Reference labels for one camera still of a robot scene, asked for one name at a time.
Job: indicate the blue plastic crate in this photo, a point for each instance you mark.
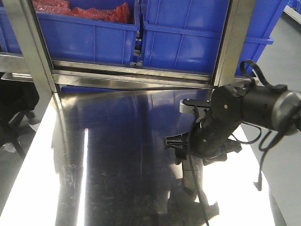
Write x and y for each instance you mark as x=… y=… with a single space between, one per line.
x=186 y=34
x=76 y=38

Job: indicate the brake pad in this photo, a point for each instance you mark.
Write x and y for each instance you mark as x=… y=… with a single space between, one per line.
x=187 y=177

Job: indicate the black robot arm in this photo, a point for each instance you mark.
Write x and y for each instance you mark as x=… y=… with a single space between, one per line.
x=277 y=109

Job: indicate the right blue plastic crate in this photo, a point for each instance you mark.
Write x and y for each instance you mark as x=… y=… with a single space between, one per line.
x=186 y=34

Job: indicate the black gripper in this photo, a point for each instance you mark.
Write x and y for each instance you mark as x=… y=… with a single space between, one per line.
x=208 y=137

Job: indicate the red bubble wrap bag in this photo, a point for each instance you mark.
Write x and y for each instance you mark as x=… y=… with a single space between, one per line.
x=120 y=13

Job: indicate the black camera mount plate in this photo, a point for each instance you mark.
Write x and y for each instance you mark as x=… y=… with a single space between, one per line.
x=188 y=105

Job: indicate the stainless steel rack frame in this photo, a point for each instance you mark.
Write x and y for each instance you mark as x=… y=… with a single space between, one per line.
x=34 y=63

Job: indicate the left blue plastic crate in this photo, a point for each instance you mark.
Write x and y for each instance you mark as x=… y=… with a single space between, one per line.
x=76 y=38

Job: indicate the black office chair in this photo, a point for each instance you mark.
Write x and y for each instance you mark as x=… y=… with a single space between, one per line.
x=17 y=100

